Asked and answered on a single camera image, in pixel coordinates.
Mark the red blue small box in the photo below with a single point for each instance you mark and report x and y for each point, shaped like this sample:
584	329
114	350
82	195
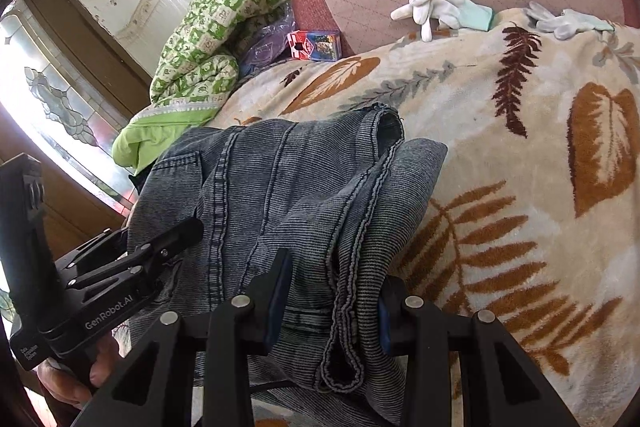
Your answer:
315	45

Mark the purple plastic bag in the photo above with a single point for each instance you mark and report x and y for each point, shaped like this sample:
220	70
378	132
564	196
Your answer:
269	43

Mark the white glove with teal cuff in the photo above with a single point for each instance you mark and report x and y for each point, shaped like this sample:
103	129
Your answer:
453	14

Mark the green patterned quilt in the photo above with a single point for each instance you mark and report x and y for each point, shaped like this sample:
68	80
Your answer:
198	68

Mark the leaf patterned beige blanket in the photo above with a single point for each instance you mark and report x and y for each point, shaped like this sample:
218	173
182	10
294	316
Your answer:
535	213

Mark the stained glass door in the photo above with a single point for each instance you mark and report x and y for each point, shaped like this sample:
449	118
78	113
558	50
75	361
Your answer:
71	88

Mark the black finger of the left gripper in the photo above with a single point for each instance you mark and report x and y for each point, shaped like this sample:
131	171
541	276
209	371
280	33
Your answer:
104	257

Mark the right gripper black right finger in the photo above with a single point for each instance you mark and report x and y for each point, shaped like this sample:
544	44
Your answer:
500	384

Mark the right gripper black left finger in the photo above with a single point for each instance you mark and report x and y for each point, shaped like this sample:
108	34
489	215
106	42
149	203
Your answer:
154	385

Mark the blue denim jeans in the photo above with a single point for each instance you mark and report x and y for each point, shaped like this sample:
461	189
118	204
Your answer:
344	195

